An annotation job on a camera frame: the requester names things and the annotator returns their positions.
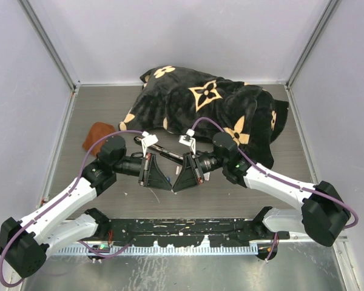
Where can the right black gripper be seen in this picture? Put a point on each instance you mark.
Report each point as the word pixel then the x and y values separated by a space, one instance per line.
pixel 187 177

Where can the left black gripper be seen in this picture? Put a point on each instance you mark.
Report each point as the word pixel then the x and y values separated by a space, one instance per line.
pixel 150 175

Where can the red white staples box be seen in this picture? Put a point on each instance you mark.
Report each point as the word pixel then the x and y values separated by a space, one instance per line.
pixel 206 175

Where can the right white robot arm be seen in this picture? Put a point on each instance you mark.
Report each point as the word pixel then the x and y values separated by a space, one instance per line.
pixel 316 210

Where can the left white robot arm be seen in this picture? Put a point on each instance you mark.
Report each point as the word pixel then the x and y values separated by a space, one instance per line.
pixel 26 244

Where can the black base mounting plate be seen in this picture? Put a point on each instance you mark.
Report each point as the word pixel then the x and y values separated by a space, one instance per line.
pixel 221 232

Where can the brown folded cloth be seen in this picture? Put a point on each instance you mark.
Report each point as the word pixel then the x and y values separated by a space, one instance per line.
pixel 97 131

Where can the black floral plush blanket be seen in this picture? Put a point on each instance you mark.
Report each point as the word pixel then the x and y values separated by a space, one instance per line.
pixel 177 99

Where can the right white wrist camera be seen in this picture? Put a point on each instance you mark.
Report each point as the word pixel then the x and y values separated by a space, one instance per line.
pixel 188 140

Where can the slotted cable duct rail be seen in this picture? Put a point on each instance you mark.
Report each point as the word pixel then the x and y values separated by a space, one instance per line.
pixel 204 249

